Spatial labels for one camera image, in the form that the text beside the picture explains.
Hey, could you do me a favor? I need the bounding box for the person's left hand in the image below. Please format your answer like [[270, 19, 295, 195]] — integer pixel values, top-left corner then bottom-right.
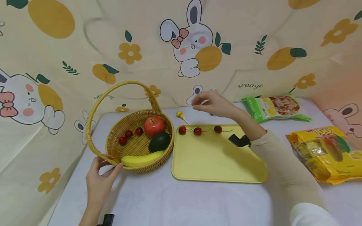
[[85, 154, 124, 210]]

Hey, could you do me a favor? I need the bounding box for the person's right hand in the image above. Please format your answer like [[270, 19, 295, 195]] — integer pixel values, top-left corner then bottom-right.
[[191, 91, 249, 126]]

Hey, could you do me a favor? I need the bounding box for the woven basket with handle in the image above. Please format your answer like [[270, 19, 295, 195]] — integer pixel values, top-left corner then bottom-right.
[[85, 81, 175, 174]]

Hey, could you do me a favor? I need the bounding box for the person's left forearm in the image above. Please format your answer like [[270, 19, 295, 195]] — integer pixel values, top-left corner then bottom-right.
[[79, 206, 110, 226]]

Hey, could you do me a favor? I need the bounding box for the person's right forearm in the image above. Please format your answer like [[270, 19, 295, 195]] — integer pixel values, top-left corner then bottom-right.
[[237, 114, 344, 226]]

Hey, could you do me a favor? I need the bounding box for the yellow lollipop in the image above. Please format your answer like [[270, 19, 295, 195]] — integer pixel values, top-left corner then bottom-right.
[[176, 110, 189, 124]]

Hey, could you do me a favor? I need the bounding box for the yellow banana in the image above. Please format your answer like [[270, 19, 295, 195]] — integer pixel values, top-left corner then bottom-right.
[[121, 150, 166, 168]]

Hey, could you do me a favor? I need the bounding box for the black wrist band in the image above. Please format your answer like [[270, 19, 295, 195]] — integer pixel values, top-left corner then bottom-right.
[[228, 134, 252, 148], [97, 214, 115, 226]]

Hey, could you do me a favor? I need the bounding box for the red apple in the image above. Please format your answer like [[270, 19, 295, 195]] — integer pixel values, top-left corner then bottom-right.
[[144, 116, 166, 137]]

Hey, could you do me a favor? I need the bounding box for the dark green avocado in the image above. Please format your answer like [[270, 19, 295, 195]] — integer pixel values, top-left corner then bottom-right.
[[148, 132, 171, 153]]

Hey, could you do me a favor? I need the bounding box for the yellow tray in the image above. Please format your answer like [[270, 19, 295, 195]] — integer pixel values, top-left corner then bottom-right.
[[171, 124, 268, 183]]

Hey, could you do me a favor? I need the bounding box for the green snack packet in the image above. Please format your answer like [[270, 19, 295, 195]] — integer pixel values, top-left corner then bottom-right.
[[242, 95, 312, 123]]

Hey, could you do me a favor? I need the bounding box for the yellow snack packet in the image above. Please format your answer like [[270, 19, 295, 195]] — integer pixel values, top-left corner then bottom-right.
[[286, 126, 362, 185]]

